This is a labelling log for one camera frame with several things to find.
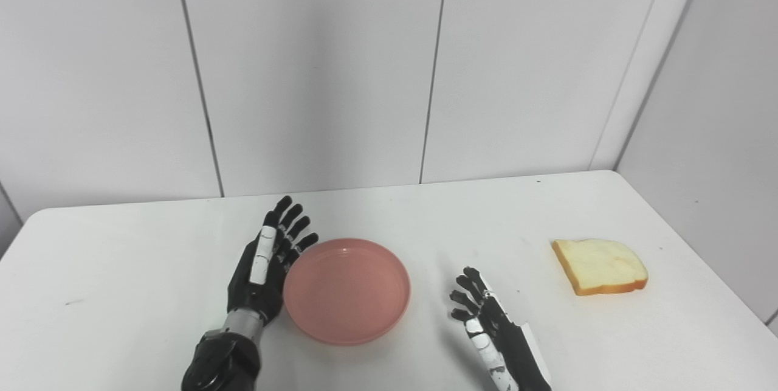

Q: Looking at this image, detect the slice of white bread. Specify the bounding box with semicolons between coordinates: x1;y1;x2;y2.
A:
551;238;649;297

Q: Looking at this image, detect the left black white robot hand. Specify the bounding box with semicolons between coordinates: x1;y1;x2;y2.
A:
227;196;319;326

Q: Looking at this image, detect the pink round plate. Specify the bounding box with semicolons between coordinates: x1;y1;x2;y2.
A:
283;238;411;346

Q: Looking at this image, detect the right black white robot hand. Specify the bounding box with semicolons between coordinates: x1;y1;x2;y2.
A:
450;266;553;391

